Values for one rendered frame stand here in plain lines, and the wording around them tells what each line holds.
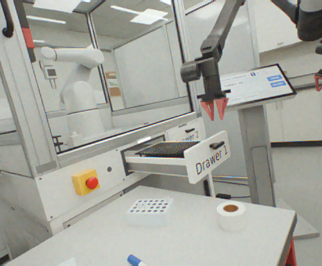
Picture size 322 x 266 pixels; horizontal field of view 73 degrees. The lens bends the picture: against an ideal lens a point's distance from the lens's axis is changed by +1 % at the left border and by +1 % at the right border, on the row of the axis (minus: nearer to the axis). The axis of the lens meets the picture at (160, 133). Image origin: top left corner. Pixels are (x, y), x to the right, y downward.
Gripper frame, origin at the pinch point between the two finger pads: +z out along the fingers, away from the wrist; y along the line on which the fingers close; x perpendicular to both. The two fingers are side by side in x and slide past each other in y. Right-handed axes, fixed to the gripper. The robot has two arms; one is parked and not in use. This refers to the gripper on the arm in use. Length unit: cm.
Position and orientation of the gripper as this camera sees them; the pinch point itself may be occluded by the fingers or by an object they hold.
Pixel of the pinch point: (217, 118)
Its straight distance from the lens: 78.5
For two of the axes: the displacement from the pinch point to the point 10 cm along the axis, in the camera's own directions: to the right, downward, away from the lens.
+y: -7.5, 0.5, 6.6
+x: -6.4, 2.3, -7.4
